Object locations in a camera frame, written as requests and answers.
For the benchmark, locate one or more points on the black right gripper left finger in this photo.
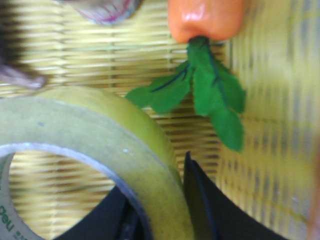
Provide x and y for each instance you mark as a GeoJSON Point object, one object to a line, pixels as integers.
{"type": "Point", "coordinates": [112, 219]}

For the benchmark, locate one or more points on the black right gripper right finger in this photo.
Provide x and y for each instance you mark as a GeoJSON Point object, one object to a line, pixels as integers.
{"type": "Point", "coordinates": [214, 216]}

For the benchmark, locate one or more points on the yellow tape roll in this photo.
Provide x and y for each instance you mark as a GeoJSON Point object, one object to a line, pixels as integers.
{"type": "Point", "coordinates": [110, 134]}

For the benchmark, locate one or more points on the yellow wicker basket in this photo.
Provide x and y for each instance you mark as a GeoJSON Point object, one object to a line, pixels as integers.
{"type": "Point", "coordinates": [276, 56]}

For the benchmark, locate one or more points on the orange toy carrot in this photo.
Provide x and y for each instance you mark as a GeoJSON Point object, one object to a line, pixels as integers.
{"type": "Point", "coordinates": [217, 93]}

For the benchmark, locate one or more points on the brown toy item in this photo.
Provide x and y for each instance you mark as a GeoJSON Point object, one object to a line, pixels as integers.
{"type": "Point", "coordinates": [13, 76]}

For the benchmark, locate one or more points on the round onion-like toy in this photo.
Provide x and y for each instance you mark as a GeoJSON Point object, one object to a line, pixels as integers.
{"type": "Point", "coordinates": [105, 12]}

